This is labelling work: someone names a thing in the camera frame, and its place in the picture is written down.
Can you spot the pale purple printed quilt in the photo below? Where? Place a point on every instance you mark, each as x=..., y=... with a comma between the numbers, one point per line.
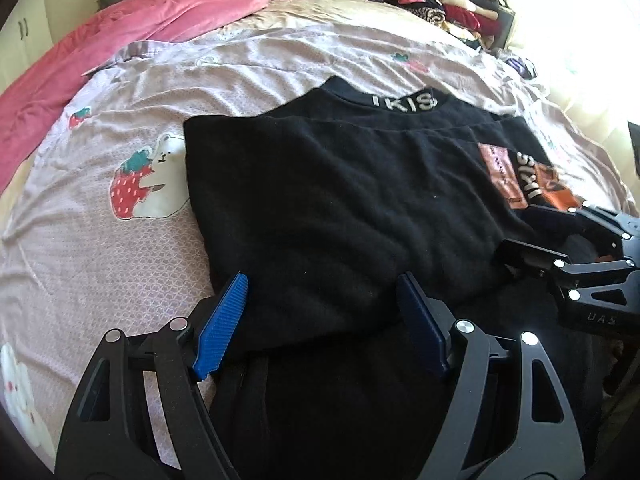
x=100, y=260

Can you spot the black long-sleeve sweater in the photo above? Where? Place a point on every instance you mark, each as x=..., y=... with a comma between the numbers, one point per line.
x=325, y=200

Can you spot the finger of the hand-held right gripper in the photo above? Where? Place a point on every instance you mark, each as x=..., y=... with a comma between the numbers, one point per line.
x=550, y=217
x=530, y=255

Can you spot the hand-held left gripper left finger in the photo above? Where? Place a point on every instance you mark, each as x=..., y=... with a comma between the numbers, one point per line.
x=220, y=330

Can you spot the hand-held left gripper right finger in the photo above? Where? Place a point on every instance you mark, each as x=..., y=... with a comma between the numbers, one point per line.
x=420, y=330

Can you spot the white curtain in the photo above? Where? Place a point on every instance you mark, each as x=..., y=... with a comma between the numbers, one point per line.
x=580, y=25

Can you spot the white wardrobe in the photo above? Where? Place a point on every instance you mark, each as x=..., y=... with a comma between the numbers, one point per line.
x=25, y=30

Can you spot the pink blanket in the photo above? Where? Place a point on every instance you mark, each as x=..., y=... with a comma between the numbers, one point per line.
x=100, y=35

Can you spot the person's dark clothing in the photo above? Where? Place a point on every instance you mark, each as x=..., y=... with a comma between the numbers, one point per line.
x=350, y=410

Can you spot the stack of folded clothes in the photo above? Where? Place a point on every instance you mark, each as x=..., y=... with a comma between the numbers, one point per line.
x=440, y=0

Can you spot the peach bed sheet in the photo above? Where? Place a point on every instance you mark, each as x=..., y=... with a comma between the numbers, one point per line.
x=325, y=15

